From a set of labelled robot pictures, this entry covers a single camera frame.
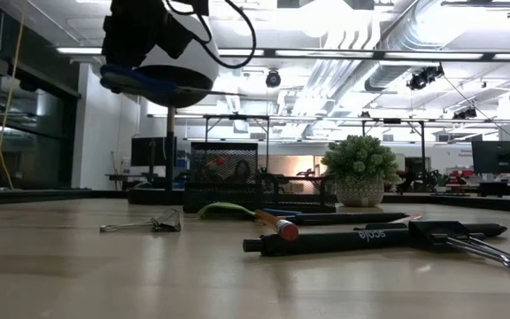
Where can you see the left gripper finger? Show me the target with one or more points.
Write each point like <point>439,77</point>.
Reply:
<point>131,49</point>

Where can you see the silver binder clip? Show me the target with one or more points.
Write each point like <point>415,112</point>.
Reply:
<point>166,223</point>

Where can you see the green sticky note pad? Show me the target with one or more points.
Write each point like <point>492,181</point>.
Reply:
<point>224,212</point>

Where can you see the pencil with pink eraser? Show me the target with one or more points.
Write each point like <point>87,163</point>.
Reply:
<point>287,230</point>

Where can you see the black pen with scale print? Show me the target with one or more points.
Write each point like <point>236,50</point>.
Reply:
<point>326,243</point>

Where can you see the plain black pen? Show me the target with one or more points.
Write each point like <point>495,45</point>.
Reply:
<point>348,218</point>
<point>489,230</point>

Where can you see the light wooden pencil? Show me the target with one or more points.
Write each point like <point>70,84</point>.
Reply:
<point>407,218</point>

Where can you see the black binder clip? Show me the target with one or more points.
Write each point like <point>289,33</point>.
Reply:
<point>432,232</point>

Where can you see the black mesh desk organizer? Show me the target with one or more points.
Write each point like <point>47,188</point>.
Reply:
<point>219,195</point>

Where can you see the black computer monitor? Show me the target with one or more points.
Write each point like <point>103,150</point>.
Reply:
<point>149,150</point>
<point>498,157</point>

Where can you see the white globe table lamp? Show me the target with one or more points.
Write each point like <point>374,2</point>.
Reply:
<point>170,150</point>

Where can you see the black ceiling spotlight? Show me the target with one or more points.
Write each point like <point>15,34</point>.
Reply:
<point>465,114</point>
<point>423,79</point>
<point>273,79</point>

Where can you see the small blue eraser block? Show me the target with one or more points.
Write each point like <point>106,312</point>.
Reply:
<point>281,212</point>

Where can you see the green potted plant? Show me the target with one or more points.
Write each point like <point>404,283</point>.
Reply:
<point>361,164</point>

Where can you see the black background rack frame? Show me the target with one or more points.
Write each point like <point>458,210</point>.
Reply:
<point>392,120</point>
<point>237,117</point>

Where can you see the black aluminium table frame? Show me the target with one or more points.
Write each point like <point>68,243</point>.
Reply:
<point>503,204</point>

